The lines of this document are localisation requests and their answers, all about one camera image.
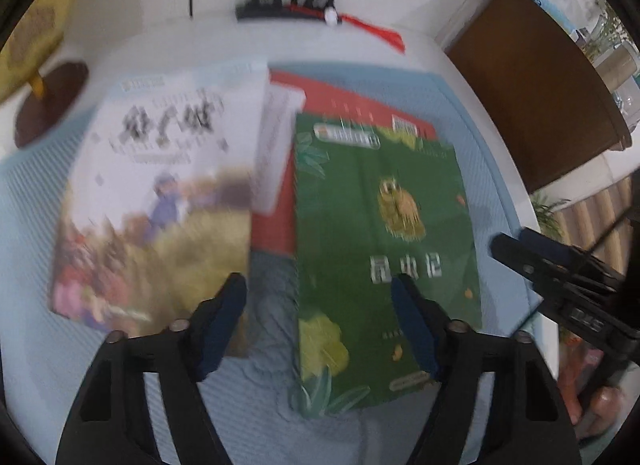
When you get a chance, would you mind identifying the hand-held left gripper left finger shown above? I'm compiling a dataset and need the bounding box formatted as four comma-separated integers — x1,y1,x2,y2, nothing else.
55,271,249,465

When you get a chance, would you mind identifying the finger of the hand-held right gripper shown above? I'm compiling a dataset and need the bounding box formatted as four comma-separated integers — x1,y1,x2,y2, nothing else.
521,226,622,292
491,233,577,302

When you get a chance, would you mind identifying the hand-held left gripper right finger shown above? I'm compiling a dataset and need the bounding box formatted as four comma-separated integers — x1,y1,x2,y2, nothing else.
389,274,584,465

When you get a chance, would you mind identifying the green leafy cover book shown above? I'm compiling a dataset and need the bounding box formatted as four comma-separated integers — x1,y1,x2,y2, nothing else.
290,112,485,418

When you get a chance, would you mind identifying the white yellow illustrated book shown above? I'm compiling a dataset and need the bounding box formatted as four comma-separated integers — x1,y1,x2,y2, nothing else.
49,64,271,358

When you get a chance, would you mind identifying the red cartoon cover book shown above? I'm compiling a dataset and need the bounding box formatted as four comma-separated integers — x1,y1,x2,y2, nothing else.
250,70,438,256

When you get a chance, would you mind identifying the person's right hand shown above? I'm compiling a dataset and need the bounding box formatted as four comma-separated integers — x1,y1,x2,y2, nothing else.
559,339,627,442

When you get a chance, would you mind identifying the striped beige cloth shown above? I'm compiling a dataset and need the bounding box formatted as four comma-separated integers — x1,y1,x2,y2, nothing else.
552,178,636,271

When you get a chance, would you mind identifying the potted green plant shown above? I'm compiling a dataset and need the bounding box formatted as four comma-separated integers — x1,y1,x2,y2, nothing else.
530,190,571,241

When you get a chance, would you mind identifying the light blue mat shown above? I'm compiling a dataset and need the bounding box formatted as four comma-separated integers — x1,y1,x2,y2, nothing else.
0,60,546,465

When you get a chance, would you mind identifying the brown wooden cabinet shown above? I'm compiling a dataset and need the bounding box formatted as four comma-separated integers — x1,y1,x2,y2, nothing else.
445,0,633,193

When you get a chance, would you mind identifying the beige cylinder vase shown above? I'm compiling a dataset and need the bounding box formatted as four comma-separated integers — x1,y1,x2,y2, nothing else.
595,42,640,91

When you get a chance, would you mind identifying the light blue tissue box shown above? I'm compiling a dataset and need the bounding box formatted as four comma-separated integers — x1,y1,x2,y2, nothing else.
530,0,576,26

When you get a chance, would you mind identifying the yellow desk globe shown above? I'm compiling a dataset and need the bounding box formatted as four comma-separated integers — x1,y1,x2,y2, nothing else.
0,0,92,148

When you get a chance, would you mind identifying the red tassel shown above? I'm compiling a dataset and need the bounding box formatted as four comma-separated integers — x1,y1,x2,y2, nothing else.
287,2,405,52

